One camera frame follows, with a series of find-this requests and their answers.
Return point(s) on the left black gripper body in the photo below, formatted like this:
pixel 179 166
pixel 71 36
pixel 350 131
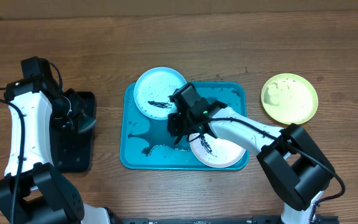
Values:
pixel 68 109

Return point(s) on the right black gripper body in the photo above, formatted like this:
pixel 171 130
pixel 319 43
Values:
pixel 184 123

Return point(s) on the light blue plate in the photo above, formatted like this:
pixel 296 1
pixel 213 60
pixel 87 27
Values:
pixel 153 89

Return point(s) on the yellow-green plate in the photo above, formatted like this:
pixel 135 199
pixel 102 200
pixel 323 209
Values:
pixel 289 98

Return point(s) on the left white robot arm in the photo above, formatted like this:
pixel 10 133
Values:
pixel 33 190

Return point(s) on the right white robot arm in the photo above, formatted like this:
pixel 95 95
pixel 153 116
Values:
pixel 298 171

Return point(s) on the black rectangular water tray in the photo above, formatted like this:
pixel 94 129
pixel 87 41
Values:
pixel 72 151

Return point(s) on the teal plastic serving tray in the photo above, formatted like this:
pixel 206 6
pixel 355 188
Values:
pixel 146 143

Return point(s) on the white plate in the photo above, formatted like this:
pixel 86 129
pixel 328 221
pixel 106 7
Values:
pixel 215 152

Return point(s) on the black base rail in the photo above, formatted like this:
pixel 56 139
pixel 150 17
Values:
pixel 254 220

